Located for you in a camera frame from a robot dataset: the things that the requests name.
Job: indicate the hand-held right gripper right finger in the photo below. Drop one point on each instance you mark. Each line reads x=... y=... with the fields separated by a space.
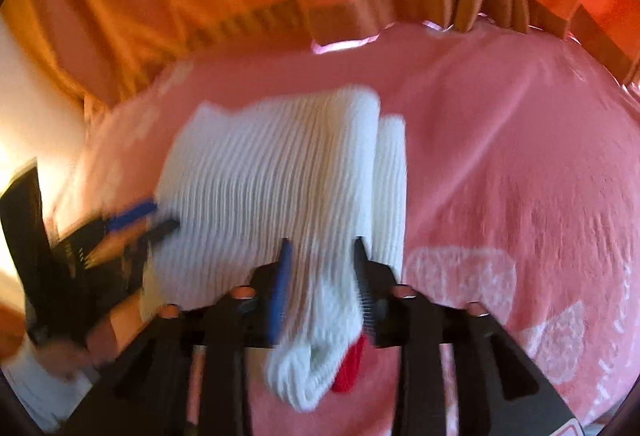
x=365 y=288

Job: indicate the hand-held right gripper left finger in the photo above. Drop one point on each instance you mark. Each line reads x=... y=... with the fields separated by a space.
x=280 y=296

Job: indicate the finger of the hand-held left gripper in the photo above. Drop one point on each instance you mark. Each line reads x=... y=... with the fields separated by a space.
x=131 y=214
x=162 y=229

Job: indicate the white red black knit sweater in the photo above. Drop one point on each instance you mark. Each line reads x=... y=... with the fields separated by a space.
x=265 y=186

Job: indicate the person's white sleeved left forearm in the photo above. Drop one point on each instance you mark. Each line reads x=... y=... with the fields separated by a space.
x=35 y=391

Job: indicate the person's left hand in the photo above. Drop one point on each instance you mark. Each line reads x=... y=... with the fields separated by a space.
x=122 y=315

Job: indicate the pink patterned bedsheet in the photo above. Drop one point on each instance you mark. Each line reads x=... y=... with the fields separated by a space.
x=500 y=176

